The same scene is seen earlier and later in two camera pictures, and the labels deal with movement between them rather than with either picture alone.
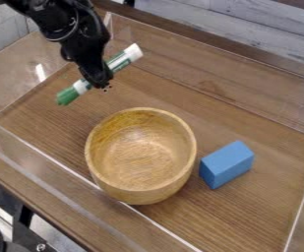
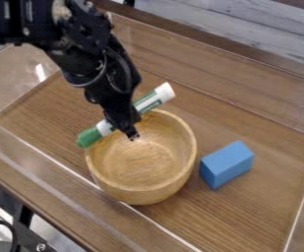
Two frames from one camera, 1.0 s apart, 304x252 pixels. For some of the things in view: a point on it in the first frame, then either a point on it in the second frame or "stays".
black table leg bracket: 24,235 stays
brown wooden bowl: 139,155 stays
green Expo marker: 115,62 -> 147,100
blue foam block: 225,165 stays
